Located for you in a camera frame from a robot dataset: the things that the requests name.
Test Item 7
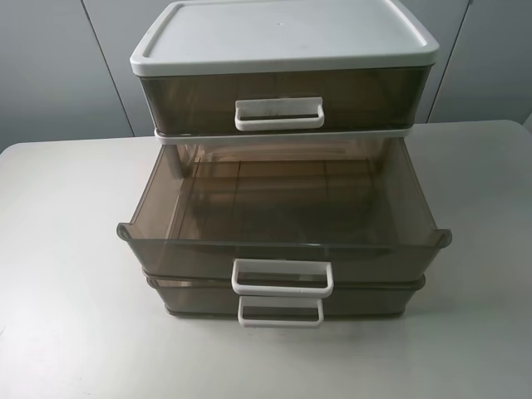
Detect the smoky drawer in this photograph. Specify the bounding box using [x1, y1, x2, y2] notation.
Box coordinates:
[146, 259, 426, 328]
[140, 66, 430, 136]
[117, 138, 452, 301]

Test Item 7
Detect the white drawer cabinet frame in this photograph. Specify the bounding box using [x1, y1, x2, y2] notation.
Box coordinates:
[129, 0, 441, 184]

